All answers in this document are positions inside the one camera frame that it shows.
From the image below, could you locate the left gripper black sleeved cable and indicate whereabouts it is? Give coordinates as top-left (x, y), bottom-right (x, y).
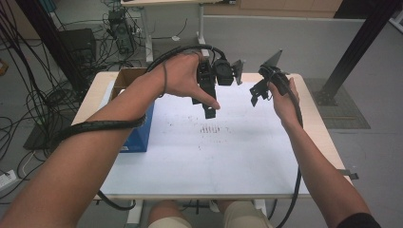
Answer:
top-left (50, 45), bottom-right (228, 212)

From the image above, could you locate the grey floor mat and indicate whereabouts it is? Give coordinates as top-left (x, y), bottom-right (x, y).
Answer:
top-left (303, 77), bottom-right (372, 130)

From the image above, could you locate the white table mat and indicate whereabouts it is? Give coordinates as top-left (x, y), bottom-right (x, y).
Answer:
top-left (99, 80), bottom-right (311, 196)

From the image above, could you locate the wooden table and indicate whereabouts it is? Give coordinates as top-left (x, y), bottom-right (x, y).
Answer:
top-left (70, 71), bottom-right (354, 201)

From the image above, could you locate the black slanted metal post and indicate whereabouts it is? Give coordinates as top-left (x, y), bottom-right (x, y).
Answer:
top-left (14, 0), bottom-right (91, 98)

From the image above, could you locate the grey computer case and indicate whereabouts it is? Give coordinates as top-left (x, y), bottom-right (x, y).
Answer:
top-left (106, 9), bottom-right (138, 55)

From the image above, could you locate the person's right hand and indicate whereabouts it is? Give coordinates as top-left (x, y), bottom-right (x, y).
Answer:
top-left (267, 77), bottom-right (300, 128)

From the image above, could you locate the tangle of black floor cables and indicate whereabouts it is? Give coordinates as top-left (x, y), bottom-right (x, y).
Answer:
top-left (0, 0), bottom-right (150, 205)

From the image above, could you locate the person's left leg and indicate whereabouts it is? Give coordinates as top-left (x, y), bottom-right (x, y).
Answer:
top-left (147, 199), bottom-right (194, 228)

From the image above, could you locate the black computer tower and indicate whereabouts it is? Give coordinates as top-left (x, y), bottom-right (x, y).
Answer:
top-left (59, 28), bottom-right (98, 65)

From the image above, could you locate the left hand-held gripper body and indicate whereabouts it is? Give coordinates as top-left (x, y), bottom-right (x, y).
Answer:
top-left (196, 58), bottom-right (245, 101)

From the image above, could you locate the blue cardboard box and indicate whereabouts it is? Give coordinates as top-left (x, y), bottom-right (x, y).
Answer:
top-left (108, 66), bottom-right (156, 154)

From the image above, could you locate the person's right leg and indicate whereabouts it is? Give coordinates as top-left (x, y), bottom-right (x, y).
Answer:
top-left (218, 199), bottom-right (274, 228)

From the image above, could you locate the black floor plate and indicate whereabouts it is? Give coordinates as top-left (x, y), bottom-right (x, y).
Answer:
top-left (23, 122), bottom-right (69, 152)

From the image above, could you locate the person's leg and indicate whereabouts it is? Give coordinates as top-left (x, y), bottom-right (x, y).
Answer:
top-left (218, 199), bottom-right (274, 228)
top-left (147, 199), bottom-right (194, 228)

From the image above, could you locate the person's left hand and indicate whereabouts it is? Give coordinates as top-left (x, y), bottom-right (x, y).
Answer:
top-left (157, 51), bottom-right (221, 111)

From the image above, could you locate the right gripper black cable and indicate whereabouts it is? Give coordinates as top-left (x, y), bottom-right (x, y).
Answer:
top-left (265, 70), bottom-right (304, 228)

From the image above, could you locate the black metal post with foot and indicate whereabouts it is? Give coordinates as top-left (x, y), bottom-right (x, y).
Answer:
top-left (313, 0), bottom-right (403, 106)

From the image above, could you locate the white desk frame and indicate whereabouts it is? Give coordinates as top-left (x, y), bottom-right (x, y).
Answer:
top-left (121, 0), bottom-right (237, 67)

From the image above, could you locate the grey tape piece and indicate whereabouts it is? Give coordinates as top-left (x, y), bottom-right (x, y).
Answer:
top-left (336, 168), bottom-right (360, 181)

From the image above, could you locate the white power strip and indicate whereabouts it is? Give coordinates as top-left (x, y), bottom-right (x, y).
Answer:
top-left (0, 169), bottom-right (17, 192)

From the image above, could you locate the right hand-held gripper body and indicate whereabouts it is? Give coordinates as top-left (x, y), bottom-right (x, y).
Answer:
top-left (258, 48), bottom-right (291, 97)

